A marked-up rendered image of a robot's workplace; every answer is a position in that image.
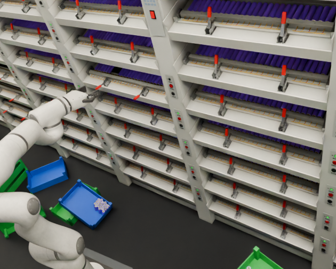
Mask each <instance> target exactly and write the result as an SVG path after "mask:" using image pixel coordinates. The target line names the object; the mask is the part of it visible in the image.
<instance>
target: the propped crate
mask: <svg viewBox="0 0 336 269"><path fill-rule="evenodd" d="M98 199H103V202H105V201H106V202H107V204H108V205H110V207H109V209H108V210H107V211H106V212H105V213H104V214H103V215H102V213H99V211H95V208H94V202H96V200H98ZM58 201H59V204H60V205H61V206H62V207H63V208H65V209H66V210H67V211H69V212H70V213H71V214H72V215H74V216H75V217H76V218H78V219H79V220H80V221H81V222H83V223H84V224H85V225H87V226H88V227H89V228H91V229H92V230H94V229H95V228H96V227H97V225H98V224H99V223H100V222H101V221H102V220H103V219H104V217H105V216H106V215H107V214H108V212H109V211H110V210H111V209H112V208H113V204H112V203H111V202H108V201H107V200H105V199H104V198H103V197H101V196H100V195H99V194H97V193H96V192H95V191H93V190H91V189H90V188H89V187H87V186H86V185H85V184H83V183H82V182H81V180H78V181H77V184H76V185H75V186H74V187H73V188H72V189H71V190H70V191H69V192H68V193H67V194H66V195H65V196H64V197H63V198H59V199H58Z"/></svg>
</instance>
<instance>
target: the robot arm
mask: <svg viewBox="0 0 336 269"><path fill-rule="evenodd" d="M86 91H87V90H86V86H82V87H80V88H78V89H76V90H72V91H70V92H67V94H66V95H64V96H62V97H57V98H56V99H54V100H52V101H50V102H48V103H46V104H44V105H42V106H40V107H38V108H36V109H34V110H32V111H30V112H29V114H28V116H29V120H25V121H23V122H22V123H20V124H19V125H18V126H17V127H16V128H15V129H13V130H12V131H11V132H10V133H9V134H7V135H6V136H5V137H4V138H3V139H2V140H1V141H0V187H1V186H2V185H3V184H4V183H5V182H6V181H7V180H8V179H9V178H10V176H11V175H12V173H13V171H14V168H15V165H16V163H17V162H18V160H19V159H20V158H21V157H22V156H23V155H24V154H25V153H26V152H27V151H28V150H29V149H30V148H31V146H32V145H33V144H37V145H41V146H47V145H52V144H54V143H56V142H57V141H58V140H59V139H60V138H61V137H62V135H63V133H64V129H63V126H62V123H61V118H62V117H64V116H66V115H68V114H69V113H70V112H71V111H73V110H76V109H79V108H81V107H84V106H86V105H87V104H89V103H90V102H93V101H94V100H95V98H97V97H98V96H100V92H99V89H97V90H95V91H93V92H92V93H90V94H86V93H85V92H86ZM88 96H91V98H89V97H88ZM86 97H87V99H86ZM43 128H44V130H43ZM40 210H41V203H40V201H39V199H38V198H37V197H36V196H34V195H33V194H30V193H27V192H4V193H0V223H14V229H15V231H16V233H17V234H18V235H19V236H21V237H22V238H24V239H25V240H27V241H29V252H30V254H31V256H32V258H33V259H34V260H35V261H37V262H39V263H41V264H43V265H45V266H47V267H50V268H53V269H104V268H103V267H102V266H101V265H100V264H98V263H90V262H89V261H88V260H87V258H86V257H85V256H84V254H83V250H84V247H85V245H84V239H83V237H82V236H81V234H80V233H78V232H77V231H75V230H72V229H70V228H67V227H64V226H61V225H58V224H55V223H52V222H50V221H48V220H46V219H45V218H43V217H42V216H41V215H40V214H39V213H40Z"/></svg>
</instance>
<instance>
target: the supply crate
mask: <svg viewBox="0 0 336 269"><path fill-rule="evenodd" d="M248 266H250V267H251V269H283V268H281V267H280V266H279V265H277V264H276V263H275V262H274V261H272V260H271V259H269V258H268V257H267V256H265V255H264V254H263V253H261V252H260V249H259V248H258V247H257V246H255V247H254V248H253V253H251V254H250V255H249V256H248V258H247V259H246V260H245V261H244V262H243V263H242V264H241V265H240V267H239V268H238V269H247V267H248Z"/></svg>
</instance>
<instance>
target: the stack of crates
mask: <svg viewBox="0 0 336 269"><path fill-rule="evenodd" d="M26 170H28V168H27V167H26V166H25V164H24V163H23V161H22V160H21V159H19V160H18V162H17V163H16V165H15V168H14V171H13V173H12V175H11V176H10V178H9V179H8V180H7V181H6V182H5V183H4V184H3V185H2V186H1V187H0V193H4V192H14V191H15V190H16V189H17V188H18V187H19V185H20V184H21V183H22V182H23V181H24V179H25V178H26V177H27V173H26Z"/></svg>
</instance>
